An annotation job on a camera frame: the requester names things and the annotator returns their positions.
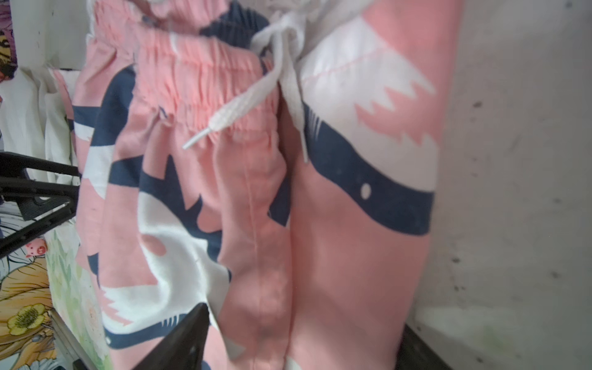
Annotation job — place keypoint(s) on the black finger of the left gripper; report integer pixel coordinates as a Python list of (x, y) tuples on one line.
[(43, 205)]

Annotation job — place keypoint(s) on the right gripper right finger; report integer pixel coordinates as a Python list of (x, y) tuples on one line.
[(415, 354)]

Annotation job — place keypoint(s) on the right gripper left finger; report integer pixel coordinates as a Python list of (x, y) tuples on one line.
[(183, 348)]

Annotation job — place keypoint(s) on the white printed t-shirt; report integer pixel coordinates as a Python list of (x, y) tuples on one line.
[(34, 118)]

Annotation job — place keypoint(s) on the pink patterned garment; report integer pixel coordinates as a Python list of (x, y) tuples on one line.
[(276, 161)]

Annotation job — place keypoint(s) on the aluminium front rail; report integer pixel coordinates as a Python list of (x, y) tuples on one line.
[(70, 353)]

